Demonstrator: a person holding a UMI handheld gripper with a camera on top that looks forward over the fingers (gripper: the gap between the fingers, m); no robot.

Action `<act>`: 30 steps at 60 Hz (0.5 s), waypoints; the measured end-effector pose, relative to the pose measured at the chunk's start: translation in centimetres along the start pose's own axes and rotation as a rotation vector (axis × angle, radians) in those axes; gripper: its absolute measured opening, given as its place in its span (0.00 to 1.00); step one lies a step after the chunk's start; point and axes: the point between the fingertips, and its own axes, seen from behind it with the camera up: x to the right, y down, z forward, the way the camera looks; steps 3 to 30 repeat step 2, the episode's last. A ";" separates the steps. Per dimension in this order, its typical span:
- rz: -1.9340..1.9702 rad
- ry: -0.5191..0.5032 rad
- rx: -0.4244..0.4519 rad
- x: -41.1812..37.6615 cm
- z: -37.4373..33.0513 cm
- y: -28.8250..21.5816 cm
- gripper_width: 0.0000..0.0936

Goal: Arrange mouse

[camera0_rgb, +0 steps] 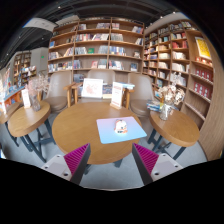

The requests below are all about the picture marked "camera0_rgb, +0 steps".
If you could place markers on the white sign on wooden base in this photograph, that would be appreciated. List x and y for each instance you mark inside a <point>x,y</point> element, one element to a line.
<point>117,95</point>

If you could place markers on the white framed floral picture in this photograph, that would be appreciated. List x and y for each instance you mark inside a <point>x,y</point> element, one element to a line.
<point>92,88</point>

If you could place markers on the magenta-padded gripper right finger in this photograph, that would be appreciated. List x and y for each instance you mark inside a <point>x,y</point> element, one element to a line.
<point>146,159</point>

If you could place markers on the round wooden side table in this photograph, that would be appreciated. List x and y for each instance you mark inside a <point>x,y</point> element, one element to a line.
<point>175,128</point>
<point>28,120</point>

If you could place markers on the glass vase with dried flowers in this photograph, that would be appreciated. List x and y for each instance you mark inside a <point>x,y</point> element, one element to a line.
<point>165,111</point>
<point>35,103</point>

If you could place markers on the curved wooden bookshelf unit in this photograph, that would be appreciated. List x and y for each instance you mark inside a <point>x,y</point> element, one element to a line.
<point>186,66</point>

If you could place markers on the light blue book stack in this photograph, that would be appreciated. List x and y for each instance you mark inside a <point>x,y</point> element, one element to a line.
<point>128,86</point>

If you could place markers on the white hanging ceiling panel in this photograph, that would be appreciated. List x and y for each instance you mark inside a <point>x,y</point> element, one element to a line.
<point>40,24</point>

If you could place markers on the display table with books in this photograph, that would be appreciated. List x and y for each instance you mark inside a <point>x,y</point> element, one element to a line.
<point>8,100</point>

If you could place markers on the pale pink blue mouse pad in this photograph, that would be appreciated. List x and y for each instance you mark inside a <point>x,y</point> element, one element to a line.
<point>106,133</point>

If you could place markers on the beige armchair with wooden arms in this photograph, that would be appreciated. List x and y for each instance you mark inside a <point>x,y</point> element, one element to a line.
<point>58,90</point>
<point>141,96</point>
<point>100,74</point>

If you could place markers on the stack of colourful books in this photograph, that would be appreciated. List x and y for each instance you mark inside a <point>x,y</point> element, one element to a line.
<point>154,106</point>

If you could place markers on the white orange black computer mouse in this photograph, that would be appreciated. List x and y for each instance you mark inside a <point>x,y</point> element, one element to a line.
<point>120,127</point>

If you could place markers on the dark cover book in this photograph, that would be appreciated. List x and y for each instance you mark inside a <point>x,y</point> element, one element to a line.
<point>107,90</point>

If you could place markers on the wide wooden bookshelf unit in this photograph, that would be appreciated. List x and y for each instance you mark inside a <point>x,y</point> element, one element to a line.
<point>96,40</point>

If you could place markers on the distant wooden bookshelf unit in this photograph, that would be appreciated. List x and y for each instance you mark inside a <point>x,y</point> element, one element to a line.
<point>23,66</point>

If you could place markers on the small white table sign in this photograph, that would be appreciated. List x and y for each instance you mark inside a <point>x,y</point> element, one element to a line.
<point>26,98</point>

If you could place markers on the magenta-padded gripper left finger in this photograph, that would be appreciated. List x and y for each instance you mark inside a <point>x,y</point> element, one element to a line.
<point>78,159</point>

